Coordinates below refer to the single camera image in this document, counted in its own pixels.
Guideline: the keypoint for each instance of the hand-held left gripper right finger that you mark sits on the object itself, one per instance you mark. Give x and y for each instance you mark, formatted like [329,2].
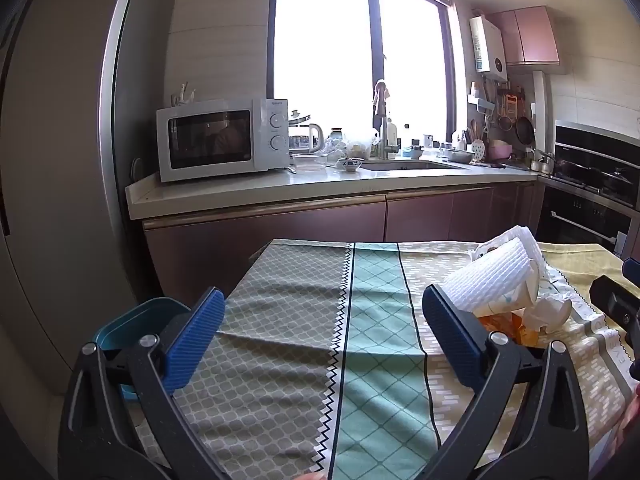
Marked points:
[452,340]

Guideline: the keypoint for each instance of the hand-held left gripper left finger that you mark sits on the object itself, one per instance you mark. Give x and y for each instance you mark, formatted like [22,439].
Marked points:
[195,340]

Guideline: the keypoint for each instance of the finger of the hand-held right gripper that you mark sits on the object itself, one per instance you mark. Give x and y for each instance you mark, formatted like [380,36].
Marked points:
[633,269]
[620,310]

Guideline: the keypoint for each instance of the orange snack wrapper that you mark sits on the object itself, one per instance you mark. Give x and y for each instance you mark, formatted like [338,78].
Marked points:
[502,327]

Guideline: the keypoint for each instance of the teal plastic bin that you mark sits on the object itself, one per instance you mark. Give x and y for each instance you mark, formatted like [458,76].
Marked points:
[130,320]

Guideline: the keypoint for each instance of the white printed wrapper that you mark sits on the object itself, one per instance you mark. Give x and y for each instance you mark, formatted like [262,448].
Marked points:
[557,282]

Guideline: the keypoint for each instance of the white tissue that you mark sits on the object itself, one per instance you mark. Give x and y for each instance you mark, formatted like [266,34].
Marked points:
[550,312]

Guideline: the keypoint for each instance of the white paper napkin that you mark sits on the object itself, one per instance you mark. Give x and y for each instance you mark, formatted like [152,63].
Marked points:
[505,237]

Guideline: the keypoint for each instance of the black built-in oven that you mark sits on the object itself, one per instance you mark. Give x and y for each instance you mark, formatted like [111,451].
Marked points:
[580,220]

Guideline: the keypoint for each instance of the patterned green yellow tablecloth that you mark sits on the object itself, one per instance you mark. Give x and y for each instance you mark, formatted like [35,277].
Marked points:
[300,310]

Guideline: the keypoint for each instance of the black stove unit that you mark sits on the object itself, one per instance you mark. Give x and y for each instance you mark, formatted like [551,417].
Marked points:
[595,155]

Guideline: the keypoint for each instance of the brown base cabinets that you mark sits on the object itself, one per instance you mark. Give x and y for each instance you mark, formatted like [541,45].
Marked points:
[300,225]

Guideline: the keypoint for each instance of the beige kitchen counter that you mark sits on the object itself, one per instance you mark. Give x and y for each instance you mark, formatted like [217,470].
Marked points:
[250,190]

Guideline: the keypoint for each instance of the hanging frying pan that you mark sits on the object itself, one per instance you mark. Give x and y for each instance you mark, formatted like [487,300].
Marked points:
[524,130]

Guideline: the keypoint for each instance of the pink bowl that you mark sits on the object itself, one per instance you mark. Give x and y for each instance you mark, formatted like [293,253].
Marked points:
[499,152]

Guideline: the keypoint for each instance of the kitchen sink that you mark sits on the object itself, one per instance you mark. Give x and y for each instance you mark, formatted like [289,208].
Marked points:
[405,165]

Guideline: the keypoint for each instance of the white microwave oven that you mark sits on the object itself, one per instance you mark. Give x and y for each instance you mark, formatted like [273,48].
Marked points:
[210,140]

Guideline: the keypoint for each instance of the blue patterned bowl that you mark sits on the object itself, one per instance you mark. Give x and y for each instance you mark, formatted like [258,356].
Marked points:
[351,163]

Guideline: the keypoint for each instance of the clear glass container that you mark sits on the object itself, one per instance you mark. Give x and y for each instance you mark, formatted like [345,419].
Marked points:
[310,161]

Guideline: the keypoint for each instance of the white soap bottle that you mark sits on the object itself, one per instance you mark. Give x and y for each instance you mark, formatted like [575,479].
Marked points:
[391,134]

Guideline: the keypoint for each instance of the clear plastic bag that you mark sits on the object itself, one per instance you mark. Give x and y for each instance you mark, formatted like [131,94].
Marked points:
[352,141]

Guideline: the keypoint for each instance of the metal kitchen faucet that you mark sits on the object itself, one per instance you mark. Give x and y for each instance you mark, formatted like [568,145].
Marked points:
[382,125]

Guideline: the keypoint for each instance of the grey refrigerator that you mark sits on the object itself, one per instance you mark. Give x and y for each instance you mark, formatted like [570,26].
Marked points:
[55,160]

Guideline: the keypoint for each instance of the glass electric kettle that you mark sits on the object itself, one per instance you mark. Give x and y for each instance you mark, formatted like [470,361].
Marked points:
[305,139]

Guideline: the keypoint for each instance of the large dark-framed window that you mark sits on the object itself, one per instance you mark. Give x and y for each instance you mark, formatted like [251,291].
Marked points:
[325,50]

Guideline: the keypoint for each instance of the pink wall cabinet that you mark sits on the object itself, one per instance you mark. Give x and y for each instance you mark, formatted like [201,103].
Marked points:
[530,35]

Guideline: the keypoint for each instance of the white wall water heater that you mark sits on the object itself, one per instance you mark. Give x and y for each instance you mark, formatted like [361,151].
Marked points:
[487,47]

